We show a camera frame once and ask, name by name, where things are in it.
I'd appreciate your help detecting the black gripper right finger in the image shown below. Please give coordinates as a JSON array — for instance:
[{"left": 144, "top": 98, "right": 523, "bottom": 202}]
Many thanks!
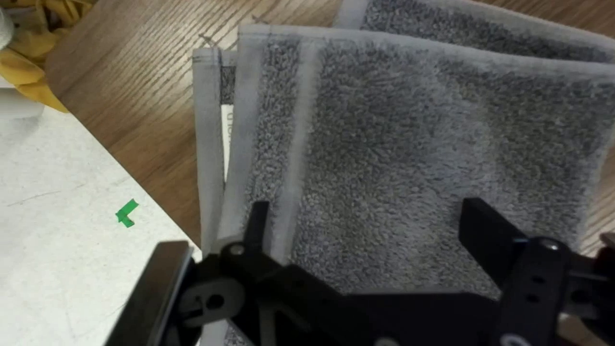
[{"left": 460, "top": 196, "right": 573, "bottom": 346}]

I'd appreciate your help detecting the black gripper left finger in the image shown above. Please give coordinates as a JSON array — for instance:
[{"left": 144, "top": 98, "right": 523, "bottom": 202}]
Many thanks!
[{"left": 216, "top": 200, "right": 294, "bottom": 285}]

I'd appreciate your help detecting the grey towel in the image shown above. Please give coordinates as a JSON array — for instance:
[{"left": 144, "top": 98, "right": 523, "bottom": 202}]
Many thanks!
[{"left": 191, "top": 0, "right": 615, "bottom": 346}]

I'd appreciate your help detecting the green tape mark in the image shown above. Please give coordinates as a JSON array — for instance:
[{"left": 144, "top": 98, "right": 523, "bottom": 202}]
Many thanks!
[{"left": 114, "top": 198, "right": 141, "bottom": 231}]

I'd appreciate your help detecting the yellow cloth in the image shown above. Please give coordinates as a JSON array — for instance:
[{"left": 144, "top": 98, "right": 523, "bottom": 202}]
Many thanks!
[{"left": 0, "top": 0, "right": 96, "bottom": 115}]

